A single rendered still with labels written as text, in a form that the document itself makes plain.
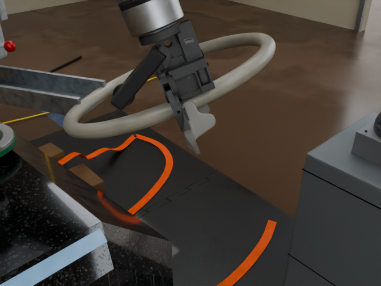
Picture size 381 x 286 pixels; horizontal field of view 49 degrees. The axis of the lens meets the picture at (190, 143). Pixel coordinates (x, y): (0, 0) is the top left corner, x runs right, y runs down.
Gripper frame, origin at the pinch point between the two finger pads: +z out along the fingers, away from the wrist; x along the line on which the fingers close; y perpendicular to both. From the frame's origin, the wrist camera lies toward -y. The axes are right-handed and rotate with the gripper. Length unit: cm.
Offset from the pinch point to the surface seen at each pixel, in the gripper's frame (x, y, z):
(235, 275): 85, -7, 102
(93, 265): 17.7, -33.6, 27.6
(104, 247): 21.4, -30.4, 26.2
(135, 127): -0.3, -7.8, -6.4
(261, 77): 309, 73, 87
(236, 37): 33.7, 18.7, -7.9
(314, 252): 42, 23, 69
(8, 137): 59, -54, -1
